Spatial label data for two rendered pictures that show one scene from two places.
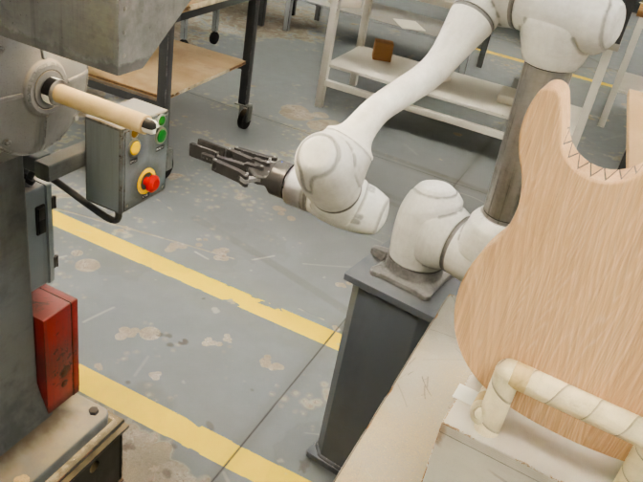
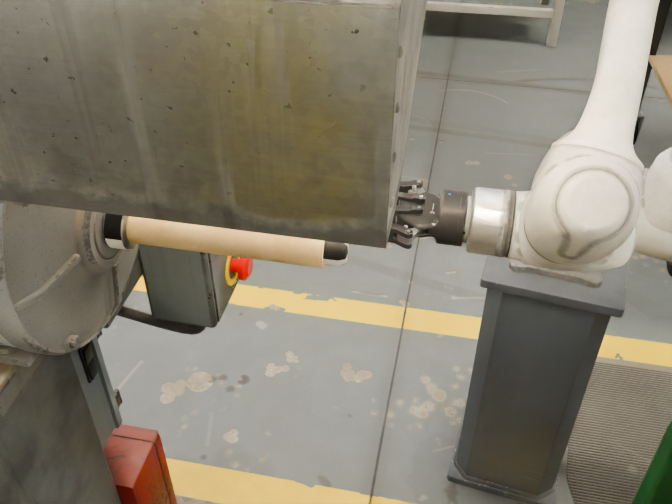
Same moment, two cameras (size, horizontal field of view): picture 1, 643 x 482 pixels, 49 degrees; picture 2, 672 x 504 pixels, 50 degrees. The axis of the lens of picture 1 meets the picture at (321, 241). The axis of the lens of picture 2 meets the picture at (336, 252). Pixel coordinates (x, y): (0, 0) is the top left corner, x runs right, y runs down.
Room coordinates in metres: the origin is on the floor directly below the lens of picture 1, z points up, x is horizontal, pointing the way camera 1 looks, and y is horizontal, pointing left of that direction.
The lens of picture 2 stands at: (0.56, 0.38, 1.65)
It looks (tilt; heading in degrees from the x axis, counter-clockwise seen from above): 39 degrees down; 351
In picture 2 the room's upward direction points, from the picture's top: straight up
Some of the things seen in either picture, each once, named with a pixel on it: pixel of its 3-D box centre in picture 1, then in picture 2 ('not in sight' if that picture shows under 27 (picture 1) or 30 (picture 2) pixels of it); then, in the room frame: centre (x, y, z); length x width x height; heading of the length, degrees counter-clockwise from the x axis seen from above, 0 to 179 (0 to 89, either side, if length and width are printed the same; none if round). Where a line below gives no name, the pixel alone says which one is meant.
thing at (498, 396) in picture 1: (497, 401); not in sight; (0.66, -0.24, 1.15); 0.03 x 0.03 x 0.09
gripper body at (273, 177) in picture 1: (271, 175); (432, 215); (1.31, 0.13, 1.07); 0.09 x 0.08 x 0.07; 69
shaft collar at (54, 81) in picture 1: (55, 91); (124, 224); (1.11, 0.49, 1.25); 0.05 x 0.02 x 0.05; 160
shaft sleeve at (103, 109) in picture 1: (101, 108); (228, 237); (1.07, 0.40, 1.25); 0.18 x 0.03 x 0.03; 70
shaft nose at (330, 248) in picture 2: (151, 126); (337, 251); (1.04, 0.30, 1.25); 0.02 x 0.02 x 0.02; 70
